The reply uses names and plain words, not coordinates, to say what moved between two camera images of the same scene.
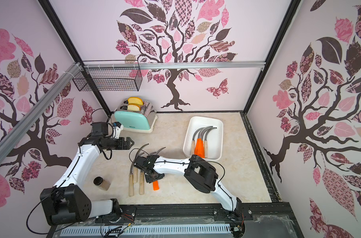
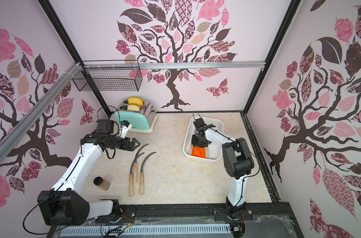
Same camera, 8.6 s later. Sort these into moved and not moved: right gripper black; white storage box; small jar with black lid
Moved: right gripper black
Not moved: small jar with black lid; white storage box
